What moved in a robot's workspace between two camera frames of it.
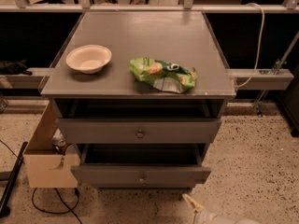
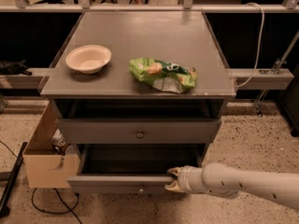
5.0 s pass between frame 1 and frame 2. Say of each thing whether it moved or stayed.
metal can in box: stayed
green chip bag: stayed
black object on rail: stayed
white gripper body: moved
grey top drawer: stayed
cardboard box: stayed
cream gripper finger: moved
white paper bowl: stayed
